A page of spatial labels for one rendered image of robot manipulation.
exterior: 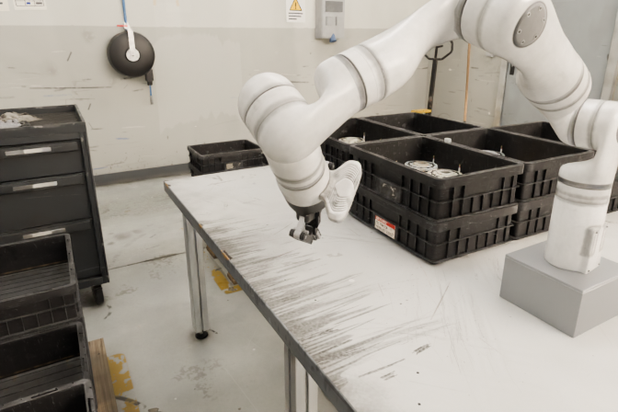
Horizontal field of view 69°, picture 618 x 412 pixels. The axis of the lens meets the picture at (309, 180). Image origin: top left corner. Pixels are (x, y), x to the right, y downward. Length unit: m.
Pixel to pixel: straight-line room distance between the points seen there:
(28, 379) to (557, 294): 1.30
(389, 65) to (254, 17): 4.03
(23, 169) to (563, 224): 1.95
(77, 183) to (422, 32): 1.84
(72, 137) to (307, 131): 1.76
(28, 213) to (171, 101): 2.31
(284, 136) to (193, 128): 3.94
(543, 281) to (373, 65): 0.65
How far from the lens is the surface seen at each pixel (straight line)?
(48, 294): 1.44
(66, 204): 2.25
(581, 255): 1.04
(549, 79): 0.73
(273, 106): 0.47
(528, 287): 1.05
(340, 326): 0.94
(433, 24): 0.61
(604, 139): 0.96
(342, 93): 0.49
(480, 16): 0.61
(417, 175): 1.14
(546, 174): 1.40
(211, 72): 4.38
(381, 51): 0.53
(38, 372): 1.52
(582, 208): 1.00
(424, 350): 0.91
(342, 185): 0.62
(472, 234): 1.24
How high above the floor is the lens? 1.25
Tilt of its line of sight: 18 degrees down
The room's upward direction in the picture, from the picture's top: straight up
